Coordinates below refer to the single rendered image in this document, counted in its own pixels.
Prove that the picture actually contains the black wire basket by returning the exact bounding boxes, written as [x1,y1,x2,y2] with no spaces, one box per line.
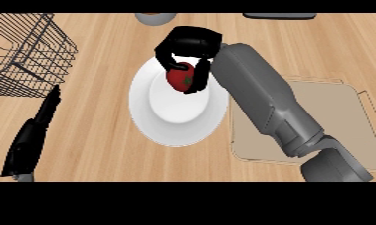
[0,13,79,99]

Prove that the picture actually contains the beige tray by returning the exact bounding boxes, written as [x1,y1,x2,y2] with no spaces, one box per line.
[227,76,376,171]

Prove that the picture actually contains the dark grey flat appliance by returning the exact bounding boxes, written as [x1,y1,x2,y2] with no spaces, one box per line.
[240,13,318,21]

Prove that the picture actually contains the grey round bowl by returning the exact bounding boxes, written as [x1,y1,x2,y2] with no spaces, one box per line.
[134,13,178,26]

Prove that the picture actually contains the white round plate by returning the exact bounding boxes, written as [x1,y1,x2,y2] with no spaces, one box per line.
[128,54,230,148]

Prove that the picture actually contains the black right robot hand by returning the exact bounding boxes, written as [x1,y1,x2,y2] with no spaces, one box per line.
[153,25,222,95]

